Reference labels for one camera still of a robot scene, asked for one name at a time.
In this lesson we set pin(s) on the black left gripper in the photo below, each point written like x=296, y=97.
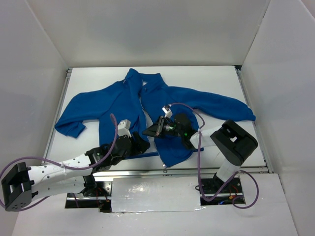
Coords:
x=135, y=143

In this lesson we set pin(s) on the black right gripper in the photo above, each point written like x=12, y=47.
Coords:
x=159, y=126

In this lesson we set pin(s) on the blue fleece zip jacket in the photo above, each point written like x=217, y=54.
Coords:
x=206, y=94

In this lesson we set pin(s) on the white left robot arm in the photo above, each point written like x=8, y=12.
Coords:
x=22, y=184

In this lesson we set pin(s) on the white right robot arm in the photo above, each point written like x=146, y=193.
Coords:
x=234, y=142

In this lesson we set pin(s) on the white foil-taped board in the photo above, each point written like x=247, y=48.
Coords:
x=155, y=194

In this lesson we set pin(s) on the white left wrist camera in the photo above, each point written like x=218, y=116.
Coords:
x=123, y=128

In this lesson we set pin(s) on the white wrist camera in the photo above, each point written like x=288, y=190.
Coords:
x=167, y=111
x=123, y=128

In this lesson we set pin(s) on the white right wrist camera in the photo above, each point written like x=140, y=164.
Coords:
x=167, y=111

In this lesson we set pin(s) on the aluminium left table rail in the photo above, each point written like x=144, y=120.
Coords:
x=57, y=114

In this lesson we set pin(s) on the aluminium front table rail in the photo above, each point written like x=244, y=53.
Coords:
x=154, y=166

